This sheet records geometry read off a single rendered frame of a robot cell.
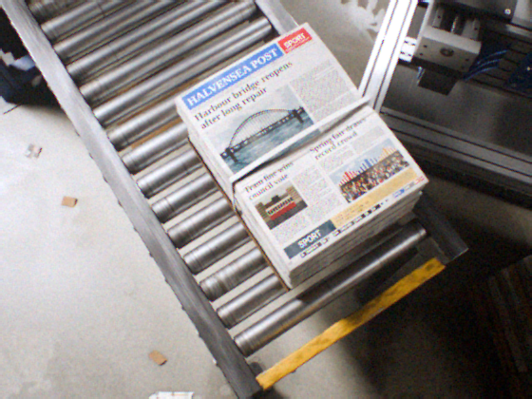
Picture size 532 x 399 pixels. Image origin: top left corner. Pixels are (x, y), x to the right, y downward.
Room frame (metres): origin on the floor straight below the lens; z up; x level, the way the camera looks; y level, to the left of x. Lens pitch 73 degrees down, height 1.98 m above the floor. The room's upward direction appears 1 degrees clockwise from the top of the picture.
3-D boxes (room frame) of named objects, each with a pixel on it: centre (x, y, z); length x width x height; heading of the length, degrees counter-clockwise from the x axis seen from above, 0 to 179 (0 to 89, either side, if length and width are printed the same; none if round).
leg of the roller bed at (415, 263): (0.29, -0.38, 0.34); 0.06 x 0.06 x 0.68; 34
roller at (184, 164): (0.52, 0.08, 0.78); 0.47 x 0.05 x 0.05; 124
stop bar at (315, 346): (0.13, -0.17, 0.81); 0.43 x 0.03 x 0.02; 124
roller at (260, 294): (0.25, -0.10, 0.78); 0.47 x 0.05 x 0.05; 124
